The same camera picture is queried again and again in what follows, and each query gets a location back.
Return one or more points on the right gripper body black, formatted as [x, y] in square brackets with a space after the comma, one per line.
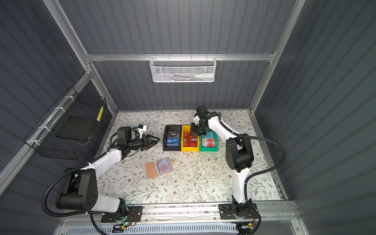
[198, 129]

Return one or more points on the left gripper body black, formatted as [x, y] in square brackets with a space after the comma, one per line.
[145, 141]

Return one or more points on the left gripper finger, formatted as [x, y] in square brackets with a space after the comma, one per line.
[151, 138]
[150, 144]

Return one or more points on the white red circle card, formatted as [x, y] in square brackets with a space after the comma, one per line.
[164, 166]

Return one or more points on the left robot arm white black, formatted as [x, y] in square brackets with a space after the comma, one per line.
[79, 189]

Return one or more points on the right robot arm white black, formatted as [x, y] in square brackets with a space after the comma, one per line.
[238, 150]

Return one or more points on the green plastic bin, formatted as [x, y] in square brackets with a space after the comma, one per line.
[209, 142]

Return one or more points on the yellow plastic bin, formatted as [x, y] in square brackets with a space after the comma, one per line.
[188, 141]

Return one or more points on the black plastic bin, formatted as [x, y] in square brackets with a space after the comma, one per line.
[172, 131]

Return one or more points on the white marker in basket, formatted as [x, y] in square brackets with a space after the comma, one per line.
[204, 76]

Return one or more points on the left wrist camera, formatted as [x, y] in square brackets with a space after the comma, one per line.
[141, 128]

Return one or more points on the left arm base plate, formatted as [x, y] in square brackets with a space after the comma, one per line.
[132, 214]

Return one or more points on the white wire basket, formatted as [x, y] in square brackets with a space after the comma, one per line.
[181, 71]

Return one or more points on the black wire basket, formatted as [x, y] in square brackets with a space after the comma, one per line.
[67, 130]

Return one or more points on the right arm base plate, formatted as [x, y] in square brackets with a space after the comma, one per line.
[238, 211]

